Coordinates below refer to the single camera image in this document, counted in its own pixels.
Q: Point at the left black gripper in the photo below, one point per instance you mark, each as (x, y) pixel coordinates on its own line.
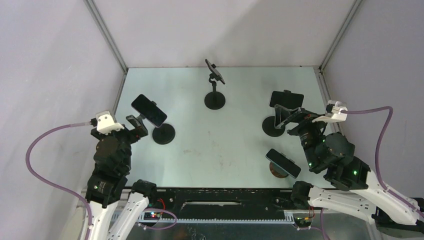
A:
(135, 134)

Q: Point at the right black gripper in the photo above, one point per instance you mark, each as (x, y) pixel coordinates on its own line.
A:
(281, 113)

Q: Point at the teal blue phone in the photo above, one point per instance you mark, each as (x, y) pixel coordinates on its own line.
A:
(283, 163)

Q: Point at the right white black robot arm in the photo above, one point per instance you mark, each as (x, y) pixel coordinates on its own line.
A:
(360, 190)

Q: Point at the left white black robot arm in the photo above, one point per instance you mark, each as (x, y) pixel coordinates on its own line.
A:
(112, 165)

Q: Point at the right black phone stand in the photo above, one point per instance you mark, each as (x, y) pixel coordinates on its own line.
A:
(268, 127)

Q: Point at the brown base phone stand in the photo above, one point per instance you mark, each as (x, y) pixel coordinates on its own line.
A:
(277, 170)

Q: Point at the left small circuit board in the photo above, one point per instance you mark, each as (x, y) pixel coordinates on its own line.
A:
(152, 216)

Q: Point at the small circuit board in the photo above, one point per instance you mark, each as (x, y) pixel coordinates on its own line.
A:
(303, 223)
(152, 216)

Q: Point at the right small circuit board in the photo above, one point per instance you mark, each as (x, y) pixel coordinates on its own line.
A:
(303, 223)

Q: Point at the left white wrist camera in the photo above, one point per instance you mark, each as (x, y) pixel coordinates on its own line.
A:
(106, 123)

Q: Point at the black front mounting rail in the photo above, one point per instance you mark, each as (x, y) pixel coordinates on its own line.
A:
(229, 204)

